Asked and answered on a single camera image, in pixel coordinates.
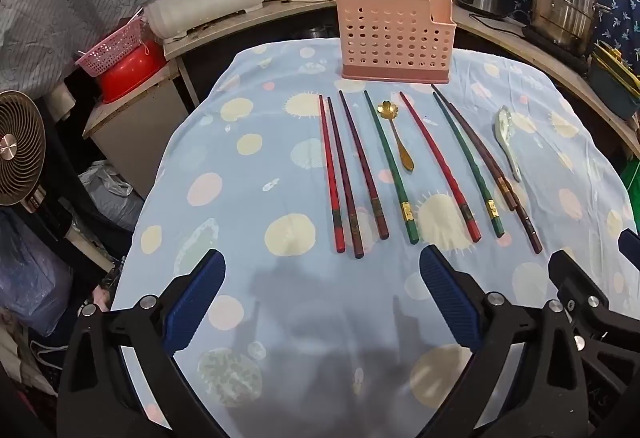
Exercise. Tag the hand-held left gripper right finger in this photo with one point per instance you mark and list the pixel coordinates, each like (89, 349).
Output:
(450, 298)

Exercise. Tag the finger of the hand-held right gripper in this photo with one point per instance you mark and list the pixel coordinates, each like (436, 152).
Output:
(631, 243)
(600, 318)

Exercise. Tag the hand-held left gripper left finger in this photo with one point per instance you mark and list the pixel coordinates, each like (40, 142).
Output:
(195, 298)

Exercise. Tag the brown chopstick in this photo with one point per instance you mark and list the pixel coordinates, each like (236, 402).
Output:
(440, 97)
(530, 235)

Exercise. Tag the red chopstick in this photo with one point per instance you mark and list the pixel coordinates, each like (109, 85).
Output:
(440, 162)
(330, 178)

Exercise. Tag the green chopstick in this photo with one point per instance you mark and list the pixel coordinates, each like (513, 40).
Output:
(467, 162)
(390, 162)

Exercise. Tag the dark maroon chopstick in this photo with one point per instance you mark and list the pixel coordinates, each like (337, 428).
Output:
(362, 162)
(345, 188)

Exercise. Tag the white ceramic spoon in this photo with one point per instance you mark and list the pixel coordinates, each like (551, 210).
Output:
(504, 122)

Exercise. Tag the pink perforated utensil holder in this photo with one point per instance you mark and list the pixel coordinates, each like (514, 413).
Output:
(395, 42)

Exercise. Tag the green bag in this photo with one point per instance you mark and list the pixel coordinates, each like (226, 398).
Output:
(631, 178)

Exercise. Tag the grey plastic bag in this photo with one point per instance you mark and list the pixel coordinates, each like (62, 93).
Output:
(110, 198)

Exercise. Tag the blue dotted tablecloth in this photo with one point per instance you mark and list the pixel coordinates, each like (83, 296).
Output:
(250, 178)

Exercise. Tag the gold flower spoon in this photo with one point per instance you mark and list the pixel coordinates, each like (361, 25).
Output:
(402, 152)

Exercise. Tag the teal and yellow lunch boxes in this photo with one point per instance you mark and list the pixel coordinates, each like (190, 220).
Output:
(615, 87)

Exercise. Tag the blue plastic bag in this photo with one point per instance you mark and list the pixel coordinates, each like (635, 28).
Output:
(30, 278)

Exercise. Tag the beige cabinet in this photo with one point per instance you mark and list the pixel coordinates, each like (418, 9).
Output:
(140, 132)

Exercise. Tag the black induction cooker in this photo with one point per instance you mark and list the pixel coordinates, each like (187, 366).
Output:
(565, 55)

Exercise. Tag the curved wooden counter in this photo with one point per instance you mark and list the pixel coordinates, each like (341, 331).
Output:
(525, 52)

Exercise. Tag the red plastic basin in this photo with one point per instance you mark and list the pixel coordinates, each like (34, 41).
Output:
(130, 77)

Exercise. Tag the beige desk fan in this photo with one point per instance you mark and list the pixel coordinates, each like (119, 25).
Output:
(20, 142)

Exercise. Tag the steel steamer pot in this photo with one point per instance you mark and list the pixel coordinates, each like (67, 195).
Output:
(565, 2)

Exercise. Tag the pink plastic basket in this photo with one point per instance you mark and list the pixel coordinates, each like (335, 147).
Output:
(107, 52)

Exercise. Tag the grey striped cloth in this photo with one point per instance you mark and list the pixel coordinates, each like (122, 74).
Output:
(65, 7)

